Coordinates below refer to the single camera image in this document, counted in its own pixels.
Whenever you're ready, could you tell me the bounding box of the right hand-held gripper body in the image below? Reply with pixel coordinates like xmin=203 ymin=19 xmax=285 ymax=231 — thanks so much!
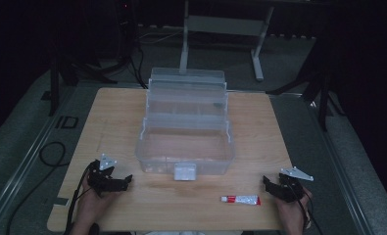
xmin=268 ymin=166 xmax=314 ymax=204

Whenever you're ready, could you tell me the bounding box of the bundle of black cables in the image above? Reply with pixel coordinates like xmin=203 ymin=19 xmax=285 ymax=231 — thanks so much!
xmin=92 ymin=0 xmax=150 ymax=90

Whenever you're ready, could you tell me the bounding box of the person's right hand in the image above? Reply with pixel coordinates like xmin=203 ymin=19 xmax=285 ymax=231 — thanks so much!
xmin=274 ymin=186 xmax=313 ymax=235

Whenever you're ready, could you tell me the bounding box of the red and white ointment tube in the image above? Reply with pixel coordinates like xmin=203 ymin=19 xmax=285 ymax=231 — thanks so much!
xmin=220 ymin=195 xmax=262 ymax=207

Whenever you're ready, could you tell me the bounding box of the hand-held gripper cable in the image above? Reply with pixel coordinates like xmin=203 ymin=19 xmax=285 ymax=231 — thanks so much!
xmin=63 ymin=160 xmax=98 ymax=235
xmin=287 ymin=182 xmax=324 ymax=235

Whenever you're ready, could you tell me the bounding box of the right hand-held gripper cable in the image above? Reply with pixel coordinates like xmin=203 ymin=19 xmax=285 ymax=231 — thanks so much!
xmin=287 ymin=182 xmax=324 ymax=235

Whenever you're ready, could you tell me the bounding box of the black cable on floor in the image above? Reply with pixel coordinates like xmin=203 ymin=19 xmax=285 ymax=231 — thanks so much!
xmin=5 ymin=140 xmax=68 ymax=235

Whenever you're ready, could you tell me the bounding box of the grey metal table frame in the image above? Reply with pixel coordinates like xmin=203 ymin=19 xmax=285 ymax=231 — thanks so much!
xmin=178 ymin=0 xmax=275 ymax=82

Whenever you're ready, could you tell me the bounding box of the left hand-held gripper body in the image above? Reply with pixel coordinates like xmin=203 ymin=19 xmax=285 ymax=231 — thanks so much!
xmin=86 ymin=153 xmax=129 ymax=198

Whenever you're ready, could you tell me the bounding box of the left hand-held gripper cable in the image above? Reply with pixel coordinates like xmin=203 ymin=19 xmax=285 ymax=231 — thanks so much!
xmin=63 ymin=160 xmax=98 ymax=235

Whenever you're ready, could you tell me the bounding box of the person's left hand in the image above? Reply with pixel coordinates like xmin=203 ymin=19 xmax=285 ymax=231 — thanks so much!
xmin=76 ymin=178 xmax=117 ymax=230

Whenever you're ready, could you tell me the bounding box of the clear plastic storage box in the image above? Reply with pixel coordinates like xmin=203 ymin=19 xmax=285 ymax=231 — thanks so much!
xmin=134 ymin=67 xmax=236 ymax=182

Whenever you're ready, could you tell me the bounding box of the black tripod stand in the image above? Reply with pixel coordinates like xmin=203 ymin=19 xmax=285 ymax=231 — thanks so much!
xmin=47 ymin=48 xmax=121 ymax=118
xmin=266 ymin=32 xmax=347 ymax=133

